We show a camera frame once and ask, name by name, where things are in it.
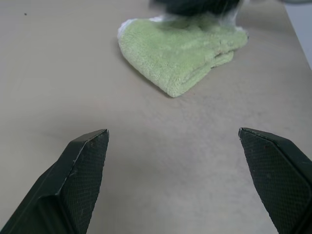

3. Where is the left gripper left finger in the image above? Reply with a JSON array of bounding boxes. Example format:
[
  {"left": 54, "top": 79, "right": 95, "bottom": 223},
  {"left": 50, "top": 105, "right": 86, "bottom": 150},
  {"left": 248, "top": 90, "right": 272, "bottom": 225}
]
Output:
[{"left": 0, "top": 129, "right": 110, "bottom": 234}]

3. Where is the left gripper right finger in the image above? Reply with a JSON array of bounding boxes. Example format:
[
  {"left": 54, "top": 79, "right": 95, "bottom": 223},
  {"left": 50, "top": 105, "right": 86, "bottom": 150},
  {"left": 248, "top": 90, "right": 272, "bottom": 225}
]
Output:
[{"left": 238, "top": 127, "right": 312, "bottom": 234}]

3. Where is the light green towel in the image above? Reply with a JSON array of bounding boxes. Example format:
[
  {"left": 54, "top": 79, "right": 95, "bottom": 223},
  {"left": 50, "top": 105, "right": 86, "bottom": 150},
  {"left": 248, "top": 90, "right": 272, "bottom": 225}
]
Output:
[{"left": 117, "top": 13, "right": 250, "bottom": 98}]

